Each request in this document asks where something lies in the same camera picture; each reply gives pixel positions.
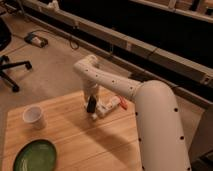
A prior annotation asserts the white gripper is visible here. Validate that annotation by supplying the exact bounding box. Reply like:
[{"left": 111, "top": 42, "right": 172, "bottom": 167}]
[{"left": 83, "top": 80, "right": 99, "bottom": 113}]

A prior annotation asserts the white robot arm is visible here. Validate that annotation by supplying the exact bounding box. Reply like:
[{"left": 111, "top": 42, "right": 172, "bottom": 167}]
[{"left": 73, "top": 55, "right": 192, "bottom": 171}]

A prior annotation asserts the white paper cup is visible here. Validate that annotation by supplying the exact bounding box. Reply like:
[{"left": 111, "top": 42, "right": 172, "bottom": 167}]
[{"left": 22, "top": 106, "right": 46, "bottom": 130}]

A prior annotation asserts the green plate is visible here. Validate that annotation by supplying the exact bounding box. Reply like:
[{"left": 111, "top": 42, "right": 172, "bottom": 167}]
[{"left": 13, "top": 139, "right": 57, "bottom": 171}]

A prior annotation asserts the power strip on floor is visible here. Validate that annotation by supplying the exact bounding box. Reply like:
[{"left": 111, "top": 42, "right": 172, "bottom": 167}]
[{"left": 24, "top": 33, "right": 48, "bottom": 48}]

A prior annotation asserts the black office chair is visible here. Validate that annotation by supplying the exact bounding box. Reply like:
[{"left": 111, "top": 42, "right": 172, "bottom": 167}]
[{"left": 0, "top": 18, "right": 32, "bottom": 92}]

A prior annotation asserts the long metal rail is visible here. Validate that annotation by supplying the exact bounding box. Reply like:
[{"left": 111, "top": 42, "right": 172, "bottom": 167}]
[{"left": 22, "top": 0, "right": 213, "bottom": 88}]

